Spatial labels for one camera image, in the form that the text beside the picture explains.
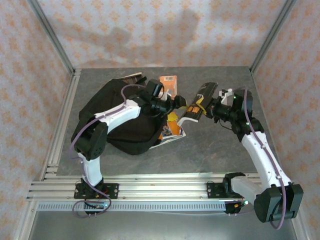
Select black book with orange characters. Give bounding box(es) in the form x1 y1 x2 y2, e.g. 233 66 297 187
177 81 219 126

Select aluminium frame post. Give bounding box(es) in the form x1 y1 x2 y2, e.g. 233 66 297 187
249 0 298 75
26 0 76 75

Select orange illustrated comic book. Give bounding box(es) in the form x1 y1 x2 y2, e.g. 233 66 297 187
149 111 187 151

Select slotted grey cable tray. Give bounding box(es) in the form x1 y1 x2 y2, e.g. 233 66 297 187
36 201 227 213

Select grey metal lower panel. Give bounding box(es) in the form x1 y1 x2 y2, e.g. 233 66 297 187
27 211 298 240

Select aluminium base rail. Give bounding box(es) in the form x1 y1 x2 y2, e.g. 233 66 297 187
26 174 301 202

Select aluminium frame leg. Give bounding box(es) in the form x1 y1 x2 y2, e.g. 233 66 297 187
13 201 38 240
287 199 310 240

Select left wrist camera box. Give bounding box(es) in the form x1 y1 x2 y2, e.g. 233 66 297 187
145 79 165 99

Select dark brown paperback book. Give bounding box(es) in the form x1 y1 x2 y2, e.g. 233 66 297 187
119 72 143 86

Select orange paperback book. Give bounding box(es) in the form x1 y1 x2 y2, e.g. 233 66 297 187
158 74 180 100

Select black fabric backpack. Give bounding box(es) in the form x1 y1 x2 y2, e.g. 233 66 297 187
70 77 167 156

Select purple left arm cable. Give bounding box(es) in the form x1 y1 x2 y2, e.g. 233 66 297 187
68 83 147 218

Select aluminium side rail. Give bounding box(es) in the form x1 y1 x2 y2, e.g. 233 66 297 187
40 69 83 180

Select small lit circuit board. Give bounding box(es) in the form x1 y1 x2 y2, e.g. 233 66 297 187
84 201 111 210
234 198 256 208

